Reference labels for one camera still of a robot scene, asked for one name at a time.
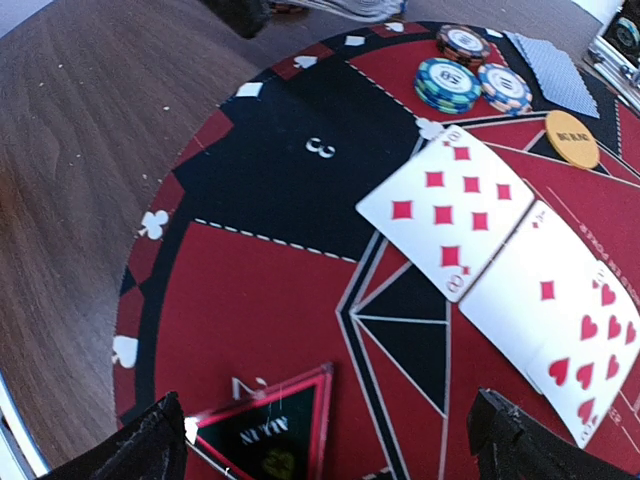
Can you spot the eight of diamonds card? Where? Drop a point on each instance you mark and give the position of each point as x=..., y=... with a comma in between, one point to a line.
x=449, y=209

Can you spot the chips in case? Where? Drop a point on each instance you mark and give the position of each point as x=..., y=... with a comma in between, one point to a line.
x=626, y=33

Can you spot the red chip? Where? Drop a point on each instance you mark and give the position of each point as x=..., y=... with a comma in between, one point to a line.
x=462, y=45

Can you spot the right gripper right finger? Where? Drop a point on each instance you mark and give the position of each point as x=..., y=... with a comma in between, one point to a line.
x=507, y=443

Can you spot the card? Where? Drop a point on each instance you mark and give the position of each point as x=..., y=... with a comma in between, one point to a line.
x=558, y=78

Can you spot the yellow big blind button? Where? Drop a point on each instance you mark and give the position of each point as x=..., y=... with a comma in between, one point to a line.
x=572, y=140

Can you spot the round red black poker mat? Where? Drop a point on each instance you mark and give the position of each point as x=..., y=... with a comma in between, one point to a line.
x=252, y=266

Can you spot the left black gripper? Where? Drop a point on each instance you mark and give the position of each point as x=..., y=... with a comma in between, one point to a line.
x=245, y=17

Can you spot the ace of diamonds card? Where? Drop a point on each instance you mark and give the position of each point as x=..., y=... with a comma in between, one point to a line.
x=539, y=278

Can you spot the aluminium poker case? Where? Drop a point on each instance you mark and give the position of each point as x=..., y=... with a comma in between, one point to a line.
x=618, y=67

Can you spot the blue checkered card deck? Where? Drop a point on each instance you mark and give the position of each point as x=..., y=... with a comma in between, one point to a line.
x=365, y=11

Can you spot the chip on seat five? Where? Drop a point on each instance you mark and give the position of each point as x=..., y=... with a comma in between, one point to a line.
x=505, y=90

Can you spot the eight of hearts card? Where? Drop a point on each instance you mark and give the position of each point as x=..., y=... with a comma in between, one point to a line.
x=583, y=364

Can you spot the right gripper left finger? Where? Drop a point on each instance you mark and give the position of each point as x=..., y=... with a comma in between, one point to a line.
x=153, y=446

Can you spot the aluminium front rail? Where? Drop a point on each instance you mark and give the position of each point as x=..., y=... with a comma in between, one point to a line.
x=20, y=456

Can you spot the teal chip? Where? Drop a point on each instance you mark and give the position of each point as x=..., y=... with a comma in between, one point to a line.
x=447, y=86

